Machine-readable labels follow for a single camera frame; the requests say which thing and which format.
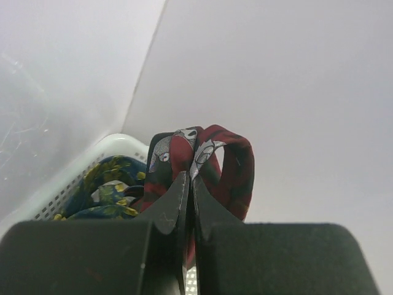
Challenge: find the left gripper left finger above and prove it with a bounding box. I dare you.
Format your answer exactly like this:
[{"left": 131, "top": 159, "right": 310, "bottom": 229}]
[{"left": 1, "top": 172, "right": 188, "bottom": 294}]

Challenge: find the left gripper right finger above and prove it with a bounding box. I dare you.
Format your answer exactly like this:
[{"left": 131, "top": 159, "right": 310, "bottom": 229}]
[{"left": 193, "top": 178, "right": 379, "bottom": 295}]

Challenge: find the dark red patterned tie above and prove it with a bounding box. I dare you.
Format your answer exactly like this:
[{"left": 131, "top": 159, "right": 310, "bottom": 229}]
[{"left": 134, "top": 124, "right": 256, "bottom": 268}]

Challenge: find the white plastic basket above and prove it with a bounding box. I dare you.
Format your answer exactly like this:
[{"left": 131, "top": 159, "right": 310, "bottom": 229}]
[{"left": 1, "top": 134, "right": 190, "bottom": 294}]

